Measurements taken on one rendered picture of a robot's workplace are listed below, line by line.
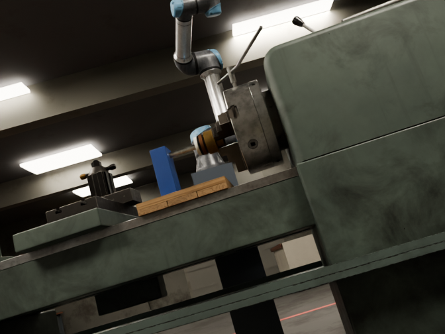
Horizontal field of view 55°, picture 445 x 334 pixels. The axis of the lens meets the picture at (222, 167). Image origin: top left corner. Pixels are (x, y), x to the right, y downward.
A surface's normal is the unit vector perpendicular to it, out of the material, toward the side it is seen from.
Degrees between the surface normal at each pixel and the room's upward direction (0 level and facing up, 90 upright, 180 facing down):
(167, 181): 90
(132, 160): 90
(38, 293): 90
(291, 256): 90
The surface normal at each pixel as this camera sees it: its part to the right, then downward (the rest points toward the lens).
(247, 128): -0.08, 0.07
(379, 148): -0.17, -0.19
